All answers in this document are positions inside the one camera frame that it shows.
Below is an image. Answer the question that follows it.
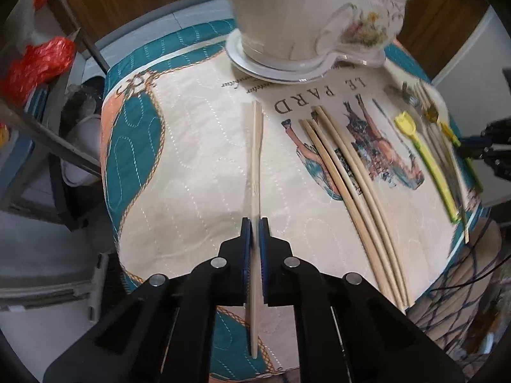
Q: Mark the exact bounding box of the light wooden chopstick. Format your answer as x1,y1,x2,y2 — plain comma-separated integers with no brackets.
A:
314,106,410,309
301,106,408,310
249,101,263,359
306,119,396,284
299,119,404,310

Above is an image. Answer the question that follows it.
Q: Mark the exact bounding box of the yellow plastic utensil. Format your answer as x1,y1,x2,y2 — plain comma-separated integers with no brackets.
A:
439,120,483,194

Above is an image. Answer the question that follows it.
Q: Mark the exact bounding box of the gold metal fork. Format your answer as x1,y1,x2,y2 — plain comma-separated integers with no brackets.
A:
413,80,469,244

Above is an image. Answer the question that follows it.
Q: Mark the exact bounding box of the yellow green plastic spoon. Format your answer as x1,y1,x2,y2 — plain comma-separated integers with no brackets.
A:
394,112,460,223

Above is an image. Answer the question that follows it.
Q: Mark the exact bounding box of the silver metal fork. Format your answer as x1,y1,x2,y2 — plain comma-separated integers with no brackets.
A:
384,83,466,224

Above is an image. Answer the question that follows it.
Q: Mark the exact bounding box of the quilted teal cream table mat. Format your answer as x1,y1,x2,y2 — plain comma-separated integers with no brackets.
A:
99,18,490,380

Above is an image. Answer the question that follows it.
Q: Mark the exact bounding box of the metal shelf rack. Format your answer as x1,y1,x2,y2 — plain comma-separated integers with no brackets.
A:
0,0,111,312

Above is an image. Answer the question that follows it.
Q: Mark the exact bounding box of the white bowl under shelf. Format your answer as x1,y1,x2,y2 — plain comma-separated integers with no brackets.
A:
61,114,101,188

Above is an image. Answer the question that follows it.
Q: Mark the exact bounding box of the white floral ceramic utensil holder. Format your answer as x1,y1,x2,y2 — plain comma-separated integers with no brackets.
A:
230,0,409,70

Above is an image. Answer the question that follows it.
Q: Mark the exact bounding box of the white ceramic saucer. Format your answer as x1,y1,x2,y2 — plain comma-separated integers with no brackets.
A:
225,29,386,85

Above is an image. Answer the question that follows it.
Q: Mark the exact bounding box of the red plastic bag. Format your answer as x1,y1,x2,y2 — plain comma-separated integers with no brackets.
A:
1,36,76,106

